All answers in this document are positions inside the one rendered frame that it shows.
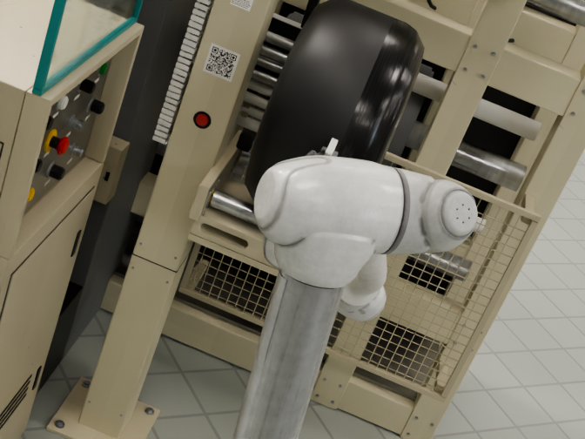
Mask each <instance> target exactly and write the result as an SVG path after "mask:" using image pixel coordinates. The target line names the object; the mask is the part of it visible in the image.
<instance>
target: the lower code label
mask: <svg viewBox="0 0 585 439"><path fill-rule="evenodd" d="M239 57H240V54H238V53H236V52H233V51H230V50H227V49H226V48H223V47H221V46H218V45H216V44H213V43H212V44H211V47H210V50H209V52H208V55H207V58H206V61H205V66H204V69H203V71H205V72H208V73H210V74H212V75H214V76H217V77H219V78H223V79H224V80H227V81H229V82H231V81H232V77H233V74H234V72H235V69H236V67H237V64H238V61H239Z"/></svg>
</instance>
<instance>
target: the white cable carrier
mask: <svg viewBox="0 0 585 439"><path fill-rule="evenodd" d="M213 2H214V0H197V2H196V3H195V5H194V7H196V8H194V9H193V11H192V13H193V14H192V15H191V20H190V21H189V23H188V25H189V26H188V28H187V32H186V33H185V38H184V41H183V44H182V46H181V51H180V53H179V55H180V56H179V57H178V61H177V63H176V67H175V68H174V71H173V72H174V73H173V74H172V80H171V82H170V85H169V88H168V90H169V91H167V93H166V97H165V102H164V105H163V108H162V111H161V113H160V116H159V117H160V118H159V119H158V124H157V127H156V128H157V129H156V130H155V132H154V134H155V135H153V138H152V139H153V140H155V141H158V142H159V143H162V144H165V142H166V141H167V140H168V139H170V136H171V132H172V127H173V126H174V123H175V120H176V117H177V115H178V110H179V107H180V105H181V100H182V98H183V96H184V93H185V88H186V86H187V83H188V80H189V77H190V74H191V73H190V72H191V71H192V67H193V64H194V61H195V58H196V56H197V53H198V48H199V44H200V42H201V39H202V38H201V37H202V36H203V34H204V32H203V31H205V27H206V24H207V20H208V17H209V14H210V12H211V7H212V5H213ZM208 6H209V7H208ZM192 34H193V35H192ZM196 42H197V43H196ZM194 48H195V49H194ZM192 54H193V55H192ZM189 65H190V66H189ZM182 88H183V89H182ZM161 137H162V138H161Z"/></svg>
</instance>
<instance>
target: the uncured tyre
mask: <svg viewBox="0 0 585 439"><path fill-rule="evenodd" d="M424 50H425V47H424V45H423V43H422V42H421V40H420V36H419V34H418V32H417V30H416V29H414V28H413V27H412V26H411V25H409V24H408V23H405V22H403V21H400V20H399V19H397V18H394V17H390V16H388V15H386V14H384V13H381V12H379V11H377V10H374V9H371V8H369V7H366V6H365V5H363V4H360V3H356V2H354V1H352V0H328V1H326V2H324V3H320V4H318V5H317V6H316V7H315V8H314V9H313V12H312V13H311V15H310V16H309V18H308V19H307V20H306V23H305V24H304V26H303V28H302V29H301V31H300V33H299V34H298V36H297V38H296V40H295V42H294V44H293V46H292V48H291V50H290V52H289V55H288V57H287V59H286V61H285V63H284V66H283V68H282V70H281V72H280V74H279V77H278V80H277V82H276V85H275V86H274V88H273V91H272V95H271V97H270V99H269V101H268V104H267V106H266V110H265V112H264V115H263V118H262V119H261V122H260V125H259V129H258V132H257V135H256V138H255V140H254V143H253V146H252V151H251V155H250V158H249V163H248V167H247V170H246V175H245V185H246V188H247V190H248V192H249V193H250V195H251V197H252V201H253V202H254V198H255V193H256V190H257V187H258V184H259V181H260V179H261V178H262V176H263V175H264V173H265V172H266V171H267V170H268V169H269V168H271V167H273V166H274V165H275V164H277V163H279V162H281V161H284V160H288V159H294V158H298V157H305V156H306V155H307V154H308V153H309V152H310V151H311V150H314V151H316V152H317V153H319V152H320V150H321V148H322V147H323V146H324V147H326V148H327V147H328V146H329V144H330V142H331V140H332V138H335V139H337V140H338V143H337V145H336V147H335V151H336V152H338V156H337V157H343V158H350V159H363V160H368V161H373V162H375V163H378V164H382V162H383V159H384V158H385V156H386V153H387V149H388V147H389V146H390V143H391V141H392V139H393V135H394V133H395V131H396V129H397V126H398V124H399V122H400V119H401V116H402V114H403V111H404V110H405V107H406V105H407V101H408V99H409V97H410V94H411V92H412V89H413V87H414V84H415V81H416V79H417V77H418V74H419V71H420V66H421V61H422V58H423V53H424Z"/></svg>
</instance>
